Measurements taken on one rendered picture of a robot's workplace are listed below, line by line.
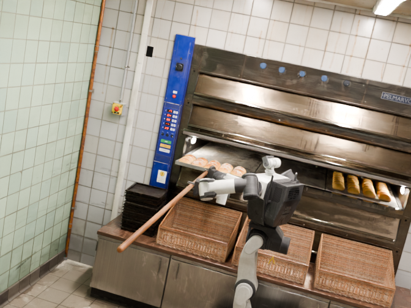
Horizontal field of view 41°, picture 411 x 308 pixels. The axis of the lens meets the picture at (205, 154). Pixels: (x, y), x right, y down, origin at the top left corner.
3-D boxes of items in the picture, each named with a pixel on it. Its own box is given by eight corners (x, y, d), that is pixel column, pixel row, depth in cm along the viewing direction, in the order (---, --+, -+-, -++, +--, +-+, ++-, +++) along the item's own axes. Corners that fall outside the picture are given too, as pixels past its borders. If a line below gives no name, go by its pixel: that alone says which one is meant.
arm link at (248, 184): (236, 198, 343) (258, 197, 341) (234, 194, 334) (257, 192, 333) (235, 181, 347) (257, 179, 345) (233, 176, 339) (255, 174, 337)
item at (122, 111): (114, 112, 467) (115, 101, 465) (125, 115, 465) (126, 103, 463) (110, 113, 460) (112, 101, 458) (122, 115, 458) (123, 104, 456)
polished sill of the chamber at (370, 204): (183, 159, 466) (183, 155, 465) (401, 213, 432) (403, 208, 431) (181, 161, 460) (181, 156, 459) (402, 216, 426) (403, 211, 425)
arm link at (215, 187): (198, 198, 338) (235, 195, 335) (197, 177, 341) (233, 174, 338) (201, 201, 349) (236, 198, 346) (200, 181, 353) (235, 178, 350)
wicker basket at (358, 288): (312, 264, 446) (320, 231, 440) (383, 282, 437) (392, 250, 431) (312, 288, 399) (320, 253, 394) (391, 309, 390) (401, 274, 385)
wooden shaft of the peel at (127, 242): (121, 254, 254) (122, 248, 253) (115, 252, 254) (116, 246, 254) (207, 175, 417) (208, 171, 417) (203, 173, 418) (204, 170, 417)
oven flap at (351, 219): (176, 186, 464) (183, 163, 467) (394, 242, 430) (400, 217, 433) (175, 186, 459) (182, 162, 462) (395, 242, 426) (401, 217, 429)
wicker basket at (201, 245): (172, 225, 470) (178, 195, 464) (236, 243, 459) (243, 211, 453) (154, 244, 423) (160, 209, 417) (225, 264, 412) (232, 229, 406)
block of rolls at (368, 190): (332, 174, 508) (333, 168, 507) (385, 186, 499) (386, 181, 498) (331, 189, 450) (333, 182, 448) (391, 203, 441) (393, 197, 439)
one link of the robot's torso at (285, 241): (287, 251, 368) (293, 226, 364) (285, 258, 355) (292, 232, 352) (247, 240, 373) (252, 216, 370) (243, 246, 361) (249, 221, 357)
